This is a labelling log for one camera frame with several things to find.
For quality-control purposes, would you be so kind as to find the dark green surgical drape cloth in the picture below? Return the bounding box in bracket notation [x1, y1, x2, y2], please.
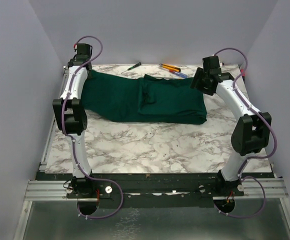
[81, 71, 207, 125]

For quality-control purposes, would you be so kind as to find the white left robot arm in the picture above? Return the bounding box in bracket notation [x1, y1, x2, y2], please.
[52, 43, 96, 198]

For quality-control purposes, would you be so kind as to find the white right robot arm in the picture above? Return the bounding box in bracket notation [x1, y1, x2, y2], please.
[190, 55, 272, 196]

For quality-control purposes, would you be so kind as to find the red object at table edge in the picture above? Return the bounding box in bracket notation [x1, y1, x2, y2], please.
[240, 69, 245, 78]

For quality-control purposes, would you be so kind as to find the green black screwdriver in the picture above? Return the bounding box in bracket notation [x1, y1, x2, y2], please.
[121, 62, 142, 74]

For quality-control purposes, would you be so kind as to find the blue handled screwdriver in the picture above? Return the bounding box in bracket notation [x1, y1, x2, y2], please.
[169, 70, 188, 79]

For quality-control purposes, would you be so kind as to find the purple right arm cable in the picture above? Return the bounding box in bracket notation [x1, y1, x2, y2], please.
[213, 47, 278, 219]

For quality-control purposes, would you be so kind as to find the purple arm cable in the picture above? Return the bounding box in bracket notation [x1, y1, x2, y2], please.
[213, 47, 278, 219]
[61, 36, 125, 221]

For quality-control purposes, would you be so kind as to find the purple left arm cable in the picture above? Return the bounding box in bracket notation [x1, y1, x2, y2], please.
[61, 36, 125, 221]

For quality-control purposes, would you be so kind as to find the aluminium front rail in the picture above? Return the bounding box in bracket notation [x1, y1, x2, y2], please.
[24, 178, 289, 202]

